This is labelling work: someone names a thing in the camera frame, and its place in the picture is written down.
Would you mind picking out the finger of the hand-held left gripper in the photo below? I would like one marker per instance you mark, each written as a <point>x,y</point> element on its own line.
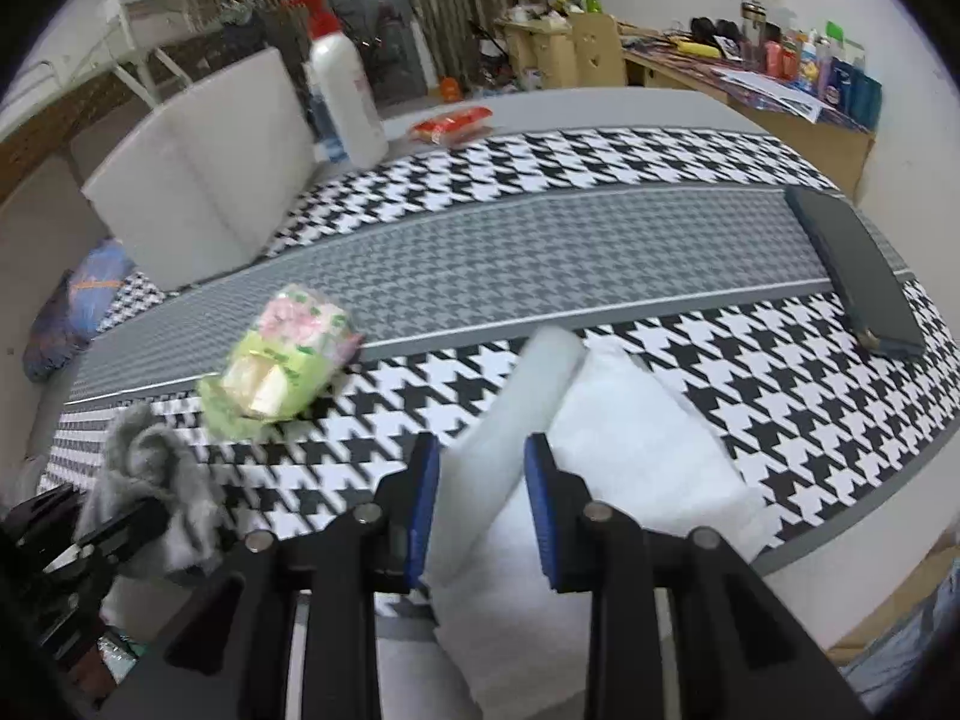
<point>124,532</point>

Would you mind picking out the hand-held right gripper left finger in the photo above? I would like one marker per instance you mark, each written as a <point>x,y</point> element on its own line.
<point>426,510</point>

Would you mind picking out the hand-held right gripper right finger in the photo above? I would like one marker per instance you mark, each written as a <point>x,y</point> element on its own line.
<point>538,517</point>

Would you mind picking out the grey sock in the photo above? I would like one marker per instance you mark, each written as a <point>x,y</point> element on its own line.
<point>157,465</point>

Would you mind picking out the white cloth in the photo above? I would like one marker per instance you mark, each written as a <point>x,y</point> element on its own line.
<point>637,450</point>

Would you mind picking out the green floral tissue pack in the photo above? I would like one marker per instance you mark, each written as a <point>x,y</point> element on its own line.
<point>292,330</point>

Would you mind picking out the white foam box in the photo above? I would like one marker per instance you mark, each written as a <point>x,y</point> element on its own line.
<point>202,165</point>

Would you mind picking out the blue patterned quilt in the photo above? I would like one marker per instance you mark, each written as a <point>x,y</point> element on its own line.
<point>75,315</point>

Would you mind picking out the red snack packet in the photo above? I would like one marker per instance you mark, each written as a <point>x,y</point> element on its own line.
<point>450,126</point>

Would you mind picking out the blue jeans leg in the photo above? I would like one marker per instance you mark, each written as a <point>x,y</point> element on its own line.
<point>907,645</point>

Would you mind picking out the clear blue spray bottle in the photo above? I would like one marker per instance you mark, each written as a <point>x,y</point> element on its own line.
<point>324,127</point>

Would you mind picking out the black smartphone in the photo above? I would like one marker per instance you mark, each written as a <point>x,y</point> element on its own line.
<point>855,270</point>

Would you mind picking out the orange bag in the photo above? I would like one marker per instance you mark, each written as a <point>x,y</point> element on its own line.
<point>448,88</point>

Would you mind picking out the white red-pump lotion bottle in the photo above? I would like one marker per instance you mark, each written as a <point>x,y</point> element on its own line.
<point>349,90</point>

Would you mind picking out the white metal bunk bed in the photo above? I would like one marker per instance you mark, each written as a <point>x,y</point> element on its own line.
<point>45,105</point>

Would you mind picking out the light wooden desk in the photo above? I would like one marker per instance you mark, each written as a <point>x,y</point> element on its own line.
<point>536,52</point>

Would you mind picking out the desk with patterned cover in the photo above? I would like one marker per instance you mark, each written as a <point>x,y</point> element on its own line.
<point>825,150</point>

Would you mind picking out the wooden smiley chair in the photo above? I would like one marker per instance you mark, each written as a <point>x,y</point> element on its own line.
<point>596,52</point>

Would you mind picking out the white bunk ladder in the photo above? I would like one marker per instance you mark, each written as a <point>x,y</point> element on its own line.
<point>146,52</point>

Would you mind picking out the printed paper sheets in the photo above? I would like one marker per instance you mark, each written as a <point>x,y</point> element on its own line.
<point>772,94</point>

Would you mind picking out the yellow desk item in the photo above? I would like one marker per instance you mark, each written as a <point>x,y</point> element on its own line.
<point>696,46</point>

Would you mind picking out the glass balcony door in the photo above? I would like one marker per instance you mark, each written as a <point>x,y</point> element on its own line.
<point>367,15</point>

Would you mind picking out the black headphones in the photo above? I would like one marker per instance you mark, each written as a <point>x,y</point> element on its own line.
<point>712,30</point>

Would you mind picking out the green bag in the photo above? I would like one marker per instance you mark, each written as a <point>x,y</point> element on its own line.
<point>589,1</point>

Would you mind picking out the row of toiletry bottles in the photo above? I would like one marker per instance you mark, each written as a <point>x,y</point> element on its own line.
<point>825,67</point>

